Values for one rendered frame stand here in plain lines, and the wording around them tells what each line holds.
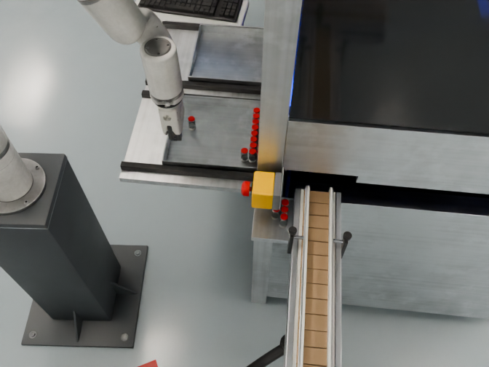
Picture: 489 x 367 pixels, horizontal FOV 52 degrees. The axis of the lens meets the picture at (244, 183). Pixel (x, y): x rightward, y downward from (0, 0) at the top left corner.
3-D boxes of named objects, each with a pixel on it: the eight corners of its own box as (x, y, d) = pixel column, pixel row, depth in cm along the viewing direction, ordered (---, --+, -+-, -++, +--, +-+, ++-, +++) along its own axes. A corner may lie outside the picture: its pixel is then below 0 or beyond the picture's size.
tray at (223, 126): (283, 109, 159) (284, 102, 156) (279, 177, 145) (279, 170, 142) (177, 102, 161) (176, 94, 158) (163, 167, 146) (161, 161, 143)
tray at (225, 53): (295, 38, 177) (296, 30, 174) (291, 92, 163) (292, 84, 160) (200, 31, 179) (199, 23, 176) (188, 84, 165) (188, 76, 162)
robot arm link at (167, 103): (180, 101, 121) (182, 110, 124) (184, 75, 126) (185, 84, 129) (146, 101, 122) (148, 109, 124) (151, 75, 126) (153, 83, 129)
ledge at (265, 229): (304, 204, 142) (305, 201, 140) (302, 245, 135) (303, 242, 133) (255, 199, 143) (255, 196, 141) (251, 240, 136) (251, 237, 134)
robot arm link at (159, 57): (147, 75, 126) (150, 102, 121) (137, 33, 115) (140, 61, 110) (180, 70, 127) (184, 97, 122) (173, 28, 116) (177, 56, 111)
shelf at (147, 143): (295, 33, 182) (295, 29, 180) (284, 196, 144) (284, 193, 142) (165, 24, 184) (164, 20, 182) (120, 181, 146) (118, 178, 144)
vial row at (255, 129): (260, 117, 157) (260, 107, 153) (255, 163, 147) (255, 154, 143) (253, 116, 157) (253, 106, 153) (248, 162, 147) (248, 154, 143)
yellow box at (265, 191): (280, 187, 133) (282, 172, 127) (279, 210, 130) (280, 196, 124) (252, 185, 134) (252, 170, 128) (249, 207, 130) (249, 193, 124)
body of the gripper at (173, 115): (180, 108, 123) (185, 137, 132) (183, 79, 128) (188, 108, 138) (149, 108, 123) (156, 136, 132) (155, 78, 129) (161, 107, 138)
